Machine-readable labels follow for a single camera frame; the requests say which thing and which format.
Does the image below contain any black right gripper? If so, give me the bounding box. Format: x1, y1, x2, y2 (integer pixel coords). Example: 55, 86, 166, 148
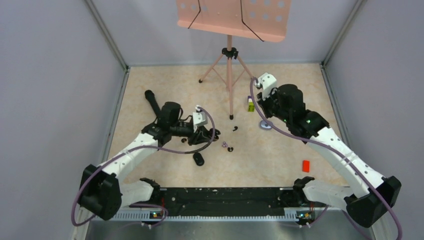
256, 86, 291, 124

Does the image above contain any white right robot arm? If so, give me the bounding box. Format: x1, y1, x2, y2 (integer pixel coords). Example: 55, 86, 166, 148
250, 82, 402, 228

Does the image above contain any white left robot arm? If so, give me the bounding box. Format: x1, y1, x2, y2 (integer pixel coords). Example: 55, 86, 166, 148
72, 101, 221, 220

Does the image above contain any grey blue oval case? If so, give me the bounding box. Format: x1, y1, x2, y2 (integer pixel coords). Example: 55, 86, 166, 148
259, 120, 273, 131

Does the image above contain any purple white green toy block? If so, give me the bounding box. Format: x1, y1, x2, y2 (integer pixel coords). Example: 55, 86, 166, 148
247, 96, 255, 113

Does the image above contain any red rectangular block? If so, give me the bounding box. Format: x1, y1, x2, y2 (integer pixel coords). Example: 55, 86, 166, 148
302, 160, 310, 173

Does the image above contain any pink music stand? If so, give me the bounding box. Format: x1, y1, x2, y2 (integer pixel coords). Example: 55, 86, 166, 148
176, 0, 292, 120

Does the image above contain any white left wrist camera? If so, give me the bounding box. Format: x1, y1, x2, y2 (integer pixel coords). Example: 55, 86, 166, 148
192, 105, 208, 128

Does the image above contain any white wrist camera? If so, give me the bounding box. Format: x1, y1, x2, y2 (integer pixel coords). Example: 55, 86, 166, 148
253, 72, 277, 100
192, 105, 208, 128

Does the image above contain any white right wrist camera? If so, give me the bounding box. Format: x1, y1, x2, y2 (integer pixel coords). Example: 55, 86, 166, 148
253, 72, 277, 100

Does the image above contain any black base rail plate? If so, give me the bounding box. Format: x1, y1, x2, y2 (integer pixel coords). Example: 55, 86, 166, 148
149, 187, 310, 217

